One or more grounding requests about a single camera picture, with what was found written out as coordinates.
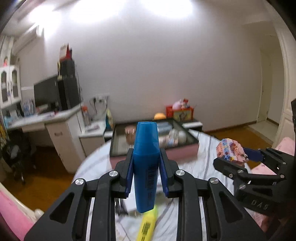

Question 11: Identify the bottle with orange cap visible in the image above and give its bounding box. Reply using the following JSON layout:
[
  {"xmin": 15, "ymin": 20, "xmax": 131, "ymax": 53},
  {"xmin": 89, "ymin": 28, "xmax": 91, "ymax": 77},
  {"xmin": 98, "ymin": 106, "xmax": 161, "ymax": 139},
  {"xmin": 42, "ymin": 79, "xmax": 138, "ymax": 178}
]
[{"xmin": 82, "ymin": 106, "xmax": 92, "ymax": 127}]

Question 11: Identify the black office chair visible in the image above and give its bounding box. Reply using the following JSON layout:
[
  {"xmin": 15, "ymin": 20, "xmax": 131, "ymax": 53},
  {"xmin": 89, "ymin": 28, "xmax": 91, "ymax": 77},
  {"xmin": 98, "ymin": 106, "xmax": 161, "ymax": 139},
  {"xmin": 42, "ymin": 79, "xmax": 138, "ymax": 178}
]
[{"xmin": 0, "ymin": 130, "xmax": 35, "ymax": 183}]

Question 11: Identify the white glass-door cabinet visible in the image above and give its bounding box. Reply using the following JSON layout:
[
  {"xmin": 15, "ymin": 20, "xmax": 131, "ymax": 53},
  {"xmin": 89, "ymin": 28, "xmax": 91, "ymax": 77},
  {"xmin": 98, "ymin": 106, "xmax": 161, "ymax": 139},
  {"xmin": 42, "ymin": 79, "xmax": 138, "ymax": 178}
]
[{"xmin": 0, "ymin": 65, "xmax": 22, "ymax": 116}]

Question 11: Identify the white figurine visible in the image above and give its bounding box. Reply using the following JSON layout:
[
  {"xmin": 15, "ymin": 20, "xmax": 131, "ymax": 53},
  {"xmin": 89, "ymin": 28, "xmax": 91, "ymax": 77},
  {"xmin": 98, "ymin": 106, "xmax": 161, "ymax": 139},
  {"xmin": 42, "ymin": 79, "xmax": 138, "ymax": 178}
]
[{"xmin": 171, "ymin": 129, "xmax": 187, "ymax": 147}]

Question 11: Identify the white air conditioner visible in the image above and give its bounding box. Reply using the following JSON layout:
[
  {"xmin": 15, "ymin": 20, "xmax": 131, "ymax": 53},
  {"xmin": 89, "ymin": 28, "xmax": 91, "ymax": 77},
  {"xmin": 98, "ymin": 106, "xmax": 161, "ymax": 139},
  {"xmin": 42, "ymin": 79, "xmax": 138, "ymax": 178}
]
[{"xmin": 16, "ymin": 27, "xmax": 44, "ymax": 48}]

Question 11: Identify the snack bag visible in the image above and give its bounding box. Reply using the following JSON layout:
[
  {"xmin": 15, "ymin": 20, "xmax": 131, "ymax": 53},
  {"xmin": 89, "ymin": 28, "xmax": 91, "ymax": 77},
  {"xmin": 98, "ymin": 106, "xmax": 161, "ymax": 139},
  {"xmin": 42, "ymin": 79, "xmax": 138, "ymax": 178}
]
[{"xmin": 106, "ymin": 109, "xmax": 115, "ymax": 130}]

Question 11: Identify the white door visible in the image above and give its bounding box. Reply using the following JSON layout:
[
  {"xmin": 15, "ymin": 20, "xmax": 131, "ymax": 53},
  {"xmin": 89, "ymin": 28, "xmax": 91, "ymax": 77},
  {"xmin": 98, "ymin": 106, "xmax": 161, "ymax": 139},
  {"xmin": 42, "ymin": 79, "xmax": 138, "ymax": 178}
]
[{"xmin": 257, "ymin": 45, "xmax": 284, "ymax": 123}]

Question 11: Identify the pink storage box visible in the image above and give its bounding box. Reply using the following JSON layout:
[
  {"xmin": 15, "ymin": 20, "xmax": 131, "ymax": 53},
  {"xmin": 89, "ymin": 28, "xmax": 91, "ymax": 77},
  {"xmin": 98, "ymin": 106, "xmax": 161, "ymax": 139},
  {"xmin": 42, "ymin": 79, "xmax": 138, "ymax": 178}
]
[{"xmin": 109, "ymin": 118, "xmax": 201, "ymax": 171}]

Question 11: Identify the pink printed cloth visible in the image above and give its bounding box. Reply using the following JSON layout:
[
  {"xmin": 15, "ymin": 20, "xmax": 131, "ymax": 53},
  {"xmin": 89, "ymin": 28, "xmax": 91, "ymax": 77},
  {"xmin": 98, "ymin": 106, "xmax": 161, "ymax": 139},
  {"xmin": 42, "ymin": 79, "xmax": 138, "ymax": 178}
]
[{"xmin": 251, "ymin": 137, "xmax": 296, "ymax": 232}]

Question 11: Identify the white striped tablecloth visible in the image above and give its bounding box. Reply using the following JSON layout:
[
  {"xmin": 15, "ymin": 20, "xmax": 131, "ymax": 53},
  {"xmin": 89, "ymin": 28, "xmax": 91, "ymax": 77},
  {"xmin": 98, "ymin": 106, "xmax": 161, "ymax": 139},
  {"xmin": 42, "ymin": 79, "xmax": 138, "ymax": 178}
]
[{"xmin": 72, "ymin": 130, "xmax": 252, "ymax": 241}]

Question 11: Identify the white desk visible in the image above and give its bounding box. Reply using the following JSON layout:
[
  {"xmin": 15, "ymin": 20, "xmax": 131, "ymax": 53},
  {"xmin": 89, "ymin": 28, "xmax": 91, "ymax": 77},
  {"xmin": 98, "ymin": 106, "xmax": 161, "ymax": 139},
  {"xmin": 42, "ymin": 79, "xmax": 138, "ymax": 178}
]
[{"xmin": 5, "ymin": 105, "xmax": 85, "ymax": 174}]

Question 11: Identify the black monitor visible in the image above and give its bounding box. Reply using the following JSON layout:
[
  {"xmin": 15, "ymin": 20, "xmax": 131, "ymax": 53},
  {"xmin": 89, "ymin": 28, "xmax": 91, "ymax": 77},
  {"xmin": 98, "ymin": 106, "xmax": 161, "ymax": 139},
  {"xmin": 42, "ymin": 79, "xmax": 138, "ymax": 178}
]
[{"xmin": 33, "ymin": 75, "xmax": 60, "ymax": 112}]

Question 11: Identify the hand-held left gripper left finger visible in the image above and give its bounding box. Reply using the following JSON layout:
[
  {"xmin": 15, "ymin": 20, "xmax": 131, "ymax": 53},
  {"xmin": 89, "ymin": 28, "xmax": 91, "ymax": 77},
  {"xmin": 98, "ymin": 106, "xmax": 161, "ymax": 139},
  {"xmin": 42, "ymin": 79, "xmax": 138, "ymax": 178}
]
[{"xmin": 23, "ymin": 148, "xmax": 134, "ymax": 241}]

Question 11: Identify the rose gold cup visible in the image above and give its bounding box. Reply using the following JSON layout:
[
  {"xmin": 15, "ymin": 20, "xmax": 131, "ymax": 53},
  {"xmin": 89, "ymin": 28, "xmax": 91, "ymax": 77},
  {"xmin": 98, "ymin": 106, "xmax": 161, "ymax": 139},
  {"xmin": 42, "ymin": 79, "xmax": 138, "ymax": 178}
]
[{"xmin": 124, "ymin": 126, "xmax": 137, "ymax": 143}]

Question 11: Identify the red crate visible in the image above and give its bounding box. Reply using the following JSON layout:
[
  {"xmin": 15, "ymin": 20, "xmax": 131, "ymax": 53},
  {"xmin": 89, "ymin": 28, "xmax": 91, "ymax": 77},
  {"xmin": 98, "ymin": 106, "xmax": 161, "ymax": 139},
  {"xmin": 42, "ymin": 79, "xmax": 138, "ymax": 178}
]
[{"xmin": 166, "ymin": 105, "xmax": 195, "ymax": 121}]

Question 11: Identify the black computer tower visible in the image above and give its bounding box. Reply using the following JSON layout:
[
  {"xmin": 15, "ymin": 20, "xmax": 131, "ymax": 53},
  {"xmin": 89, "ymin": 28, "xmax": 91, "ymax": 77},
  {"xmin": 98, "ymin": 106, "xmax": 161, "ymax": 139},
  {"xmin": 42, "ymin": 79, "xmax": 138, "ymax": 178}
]
[{"xmin": 57, "ymin": 76, "xmax": 81, "ymax": 111}]

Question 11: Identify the blue highlighter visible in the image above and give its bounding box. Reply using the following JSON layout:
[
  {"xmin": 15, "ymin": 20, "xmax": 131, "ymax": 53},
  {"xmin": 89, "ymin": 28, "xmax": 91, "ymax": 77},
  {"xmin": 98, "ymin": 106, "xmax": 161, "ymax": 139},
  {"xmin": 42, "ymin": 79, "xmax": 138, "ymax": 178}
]
[{"xmin": 133, "ymin": 121, "xmax": 160, "ymax": 213}]

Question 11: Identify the white wall outlet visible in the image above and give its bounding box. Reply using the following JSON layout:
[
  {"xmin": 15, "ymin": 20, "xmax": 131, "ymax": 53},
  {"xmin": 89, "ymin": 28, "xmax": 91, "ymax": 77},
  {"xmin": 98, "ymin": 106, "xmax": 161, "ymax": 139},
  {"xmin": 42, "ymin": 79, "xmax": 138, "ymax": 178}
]
[{"xmin": 90, "ymin": 94, "xmax": 110, "ymax": 103}]

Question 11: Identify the yellow highlighter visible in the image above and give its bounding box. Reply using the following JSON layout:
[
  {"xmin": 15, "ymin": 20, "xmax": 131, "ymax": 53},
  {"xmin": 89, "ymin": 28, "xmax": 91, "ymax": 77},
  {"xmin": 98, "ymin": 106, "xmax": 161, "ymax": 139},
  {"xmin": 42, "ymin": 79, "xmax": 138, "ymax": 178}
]
[{"xmin": 135, "ymin": 205, "xmax": 159, "ymax": 241}]

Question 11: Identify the white door frame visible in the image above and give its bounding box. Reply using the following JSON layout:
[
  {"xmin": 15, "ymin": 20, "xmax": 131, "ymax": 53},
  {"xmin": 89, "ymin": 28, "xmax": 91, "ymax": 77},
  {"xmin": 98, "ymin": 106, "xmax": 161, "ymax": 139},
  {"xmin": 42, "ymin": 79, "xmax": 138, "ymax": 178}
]
[{"xmin": 266, "ymin": 0, "xmax": 296, "ymax": 149}]

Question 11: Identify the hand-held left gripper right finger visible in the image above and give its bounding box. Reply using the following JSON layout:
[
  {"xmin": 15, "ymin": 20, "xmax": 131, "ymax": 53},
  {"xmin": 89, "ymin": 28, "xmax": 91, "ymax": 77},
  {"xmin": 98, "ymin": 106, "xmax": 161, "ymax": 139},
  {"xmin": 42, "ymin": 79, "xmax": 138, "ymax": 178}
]
[{"xmin": 159, "ymin": 148, "xmax": 265, "ymax": 241}]

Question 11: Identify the pink bed sheet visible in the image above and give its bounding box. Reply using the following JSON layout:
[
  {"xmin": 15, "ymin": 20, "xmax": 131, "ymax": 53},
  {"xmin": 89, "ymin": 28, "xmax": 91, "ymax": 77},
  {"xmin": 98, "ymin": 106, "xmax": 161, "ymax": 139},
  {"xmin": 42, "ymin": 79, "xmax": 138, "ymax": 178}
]
[{"xmin": 0, "ymin": 191, "xmax": 35, "ymax": 241}]

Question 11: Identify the black speaker box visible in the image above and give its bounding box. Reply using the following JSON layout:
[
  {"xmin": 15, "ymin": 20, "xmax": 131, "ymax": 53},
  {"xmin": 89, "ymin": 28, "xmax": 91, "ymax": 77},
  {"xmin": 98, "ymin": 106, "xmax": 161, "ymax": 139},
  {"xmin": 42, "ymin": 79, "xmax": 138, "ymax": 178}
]
[{"xmin": 59, "ymin": 59, "xmax": 77, "ymax": 78}]

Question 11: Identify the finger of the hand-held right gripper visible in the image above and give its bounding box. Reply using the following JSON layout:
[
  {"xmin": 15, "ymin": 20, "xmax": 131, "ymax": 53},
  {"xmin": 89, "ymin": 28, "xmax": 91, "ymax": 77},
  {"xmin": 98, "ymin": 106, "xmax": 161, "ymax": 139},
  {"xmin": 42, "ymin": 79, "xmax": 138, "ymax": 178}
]
[
  {"xmin": 244, "ymin": 147, "xmax": 287, "ymax": 173},
  {"xmin": 213, "ymin": 158, "xmax": 286, "ymax": 193}
]

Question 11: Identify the white bed frame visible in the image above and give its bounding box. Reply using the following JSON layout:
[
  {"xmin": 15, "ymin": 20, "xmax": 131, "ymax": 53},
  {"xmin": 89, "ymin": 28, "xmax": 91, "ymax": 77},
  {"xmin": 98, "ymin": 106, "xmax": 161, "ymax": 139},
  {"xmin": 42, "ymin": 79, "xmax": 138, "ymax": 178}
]
[{"xmin": 0, "ymin": 182, "xmax": 44, "ymax": 219}]

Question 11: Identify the mint wipes pack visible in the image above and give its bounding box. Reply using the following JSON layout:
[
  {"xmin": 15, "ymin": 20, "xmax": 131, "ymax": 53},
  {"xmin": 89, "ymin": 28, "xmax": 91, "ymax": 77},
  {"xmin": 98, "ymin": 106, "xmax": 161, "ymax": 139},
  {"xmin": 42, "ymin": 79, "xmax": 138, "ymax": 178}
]
[{"xmin": 157, "ymin": 122, "xmax": 173, "ymax": 136}]

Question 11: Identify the white side cabinet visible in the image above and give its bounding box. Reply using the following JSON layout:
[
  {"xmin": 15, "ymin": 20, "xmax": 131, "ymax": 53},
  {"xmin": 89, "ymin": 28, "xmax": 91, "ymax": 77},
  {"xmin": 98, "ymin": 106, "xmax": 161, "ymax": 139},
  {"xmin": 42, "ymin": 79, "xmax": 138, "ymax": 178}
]
[{"xmin": 79, "ymin": 120, "xmax": 111, "ymax": 158}]

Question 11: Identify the cream curtain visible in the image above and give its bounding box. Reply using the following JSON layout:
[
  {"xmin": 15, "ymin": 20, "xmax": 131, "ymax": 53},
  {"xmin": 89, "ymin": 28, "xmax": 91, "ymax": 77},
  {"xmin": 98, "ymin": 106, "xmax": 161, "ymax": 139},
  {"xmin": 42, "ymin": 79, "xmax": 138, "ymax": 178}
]
[{"xmin": 0, "ymin": 35, "xmax": 14, "ymax": 67}]

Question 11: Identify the pink block toy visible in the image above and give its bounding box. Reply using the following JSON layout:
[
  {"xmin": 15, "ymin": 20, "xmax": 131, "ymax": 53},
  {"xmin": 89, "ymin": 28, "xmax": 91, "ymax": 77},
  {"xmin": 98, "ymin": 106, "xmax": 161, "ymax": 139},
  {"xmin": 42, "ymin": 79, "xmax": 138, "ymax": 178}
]
[{"xmin": 216, "ymin": 138, "xmax": 249, "ymax": 165}]

